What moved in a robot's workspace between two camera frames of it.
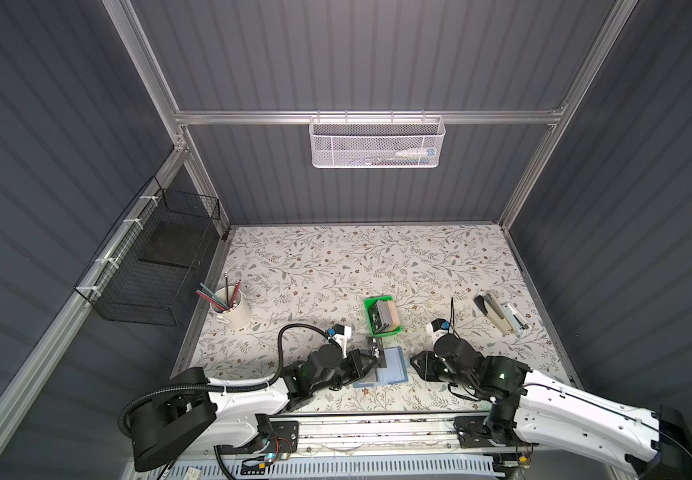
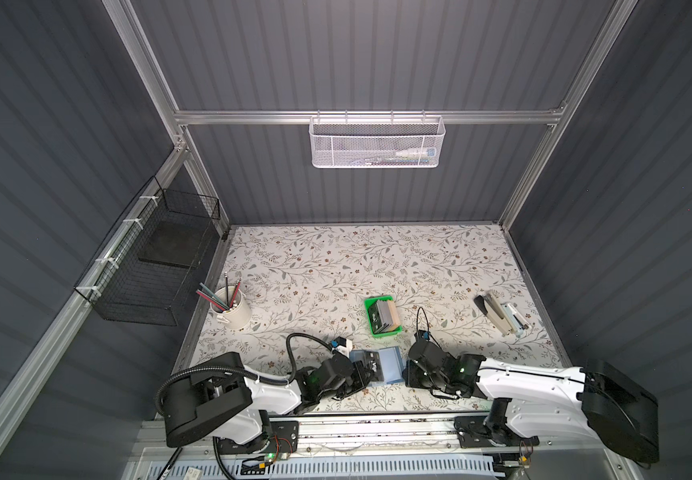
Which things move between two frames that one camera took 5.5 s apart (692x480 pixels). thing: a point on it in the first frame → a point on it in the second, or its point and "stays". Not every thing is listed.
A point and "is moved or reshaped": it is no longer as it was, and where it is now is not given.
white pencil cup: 232,307 stays
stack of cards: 383,316 stays
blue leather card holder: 394,372 stays
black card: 376,350 is moved or reshaped
